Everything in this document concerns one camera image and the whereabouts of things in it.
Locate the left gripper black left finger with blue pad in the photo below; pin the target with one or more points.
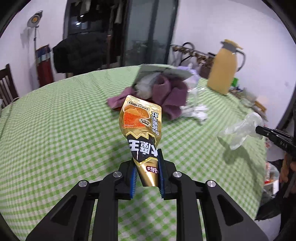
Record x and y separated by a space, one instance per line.
89 205

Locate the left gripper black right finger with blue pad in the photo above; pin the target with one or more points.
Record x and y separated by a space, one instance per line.
204 210

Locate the clear plastic bag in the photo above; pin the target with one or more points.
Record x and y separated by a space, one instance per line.
241 130

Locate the purple towel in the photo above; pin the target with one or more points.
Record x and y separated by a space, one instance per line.
169 93

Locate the gold ice cream cone wrapper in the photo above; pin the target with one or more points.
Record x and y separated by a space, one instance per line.
140 122

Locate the person's right hand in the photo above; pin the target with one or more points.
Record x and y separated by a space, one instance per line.
287 165

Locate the green checkered tablecloth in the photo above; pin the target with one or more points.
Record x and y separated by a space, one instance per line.
64 132

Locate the crumpled white plastic wrap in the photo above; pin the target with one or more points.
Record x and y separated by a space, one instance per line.
192 107

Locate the dark wooden chair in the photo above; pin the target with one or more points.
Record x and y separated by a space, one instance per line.
7 88

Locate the red blue hanging cloth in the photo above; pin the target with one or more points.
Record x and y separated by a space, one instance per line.
44 68

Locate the black jacket on chair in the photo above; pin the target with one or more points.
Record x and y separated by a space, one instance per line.
80 53

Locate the dark glass sliding door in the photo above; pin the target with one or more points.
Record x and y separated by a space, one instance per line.
148 32

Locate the floor lamp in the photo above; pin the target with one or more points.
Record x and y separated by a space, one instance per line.
33 23

